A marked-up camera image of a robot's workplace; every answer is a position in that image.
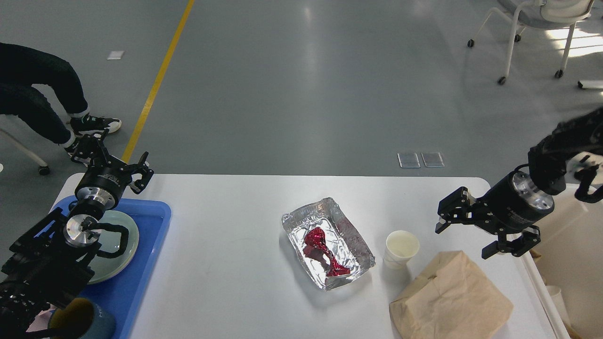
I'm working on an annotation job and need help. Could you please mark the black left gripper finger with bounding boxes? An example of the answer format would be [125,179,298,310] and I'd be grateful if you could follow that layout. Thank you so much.
[71,129,118,168]
[120,152,154,194]

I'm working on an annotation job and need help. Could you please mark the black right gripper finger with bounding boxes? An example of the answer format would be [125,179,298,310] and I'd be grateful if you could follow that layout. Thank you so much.
[435,186,493,234]
[481,226,541,259]

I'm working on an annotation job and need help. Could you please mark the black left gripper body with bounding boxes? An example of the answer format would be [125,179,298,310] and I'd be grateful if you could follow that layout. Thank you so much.
[74,166,133,210]

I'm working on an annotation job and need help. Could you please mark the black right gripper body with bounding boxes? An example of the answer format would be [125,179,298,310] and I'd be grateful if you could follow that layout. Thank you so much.
[471,171,555,234]

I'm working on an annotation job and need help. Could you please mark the white paper cup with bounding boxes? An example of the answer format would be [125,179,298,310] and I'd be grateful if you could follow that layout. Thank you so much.
[546,285,571,326]
[383,230,420,270]

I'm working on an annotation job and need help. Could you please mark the light green plate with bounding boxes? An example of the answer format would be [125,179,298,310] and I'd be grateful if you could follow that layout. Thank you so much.
[88,210,139,285]

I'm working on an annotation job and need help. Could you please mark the dark teal mug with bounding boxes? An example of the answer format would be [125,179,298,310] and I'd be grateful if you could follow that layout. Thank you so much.
[47,298,116,339]

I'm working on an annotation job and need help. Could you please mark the pink mug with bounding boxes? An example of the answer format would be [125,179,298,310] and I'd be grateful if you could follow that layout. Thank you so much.
[26,304,57,332]

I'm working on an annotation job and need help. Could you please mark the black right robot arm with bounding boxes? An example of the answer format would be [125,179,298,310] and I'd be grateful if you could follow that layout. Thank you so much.
[435,109,603,259]

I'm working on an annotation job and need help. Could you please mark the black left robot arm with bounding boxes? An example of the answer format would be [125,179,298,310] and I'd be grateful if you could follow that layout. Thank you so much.
[0,131,154,339]

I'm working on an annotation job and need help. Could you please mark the white plastic bin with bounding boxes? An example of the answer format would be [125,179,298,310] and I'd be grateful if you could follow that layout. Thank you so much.
[523,183,603,339]

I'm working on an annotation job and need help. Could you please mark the grey floor plate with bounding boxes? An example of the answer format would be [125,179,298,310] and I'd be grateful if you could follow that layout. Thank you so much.
[421,152,445,168]
[398,152,421,168]

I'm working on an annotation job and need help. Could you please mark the flat brown paper bag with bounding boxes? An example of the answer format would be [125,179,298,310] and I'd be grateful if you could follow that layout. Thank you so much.
[389,250,514,339]

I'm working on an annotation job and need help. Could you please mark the seated person legs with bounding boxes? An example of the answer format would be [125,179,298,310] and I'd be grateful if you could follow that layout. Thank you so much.
[0,42,122,161]

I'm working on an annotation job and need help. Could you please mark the aluminium foil tray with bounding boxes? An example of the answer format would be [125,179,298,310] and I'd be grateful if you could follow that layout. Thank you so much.
[281,197,375,291]

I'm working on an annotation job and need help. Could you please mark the white bar on floor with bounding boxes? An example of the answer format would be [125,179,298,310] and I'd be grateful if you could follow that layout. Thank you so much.
[578,80,603,91]

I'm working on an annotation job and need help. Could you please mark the red crumpled wrapper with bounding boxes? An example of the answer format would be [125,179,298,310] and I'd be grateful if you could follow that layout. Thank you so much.
[303,227,351,277]

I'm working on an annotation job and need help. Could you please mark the white office chair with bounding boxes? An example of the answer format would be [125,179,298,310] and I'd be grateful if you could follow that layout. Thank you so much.
[467,0,594,85]

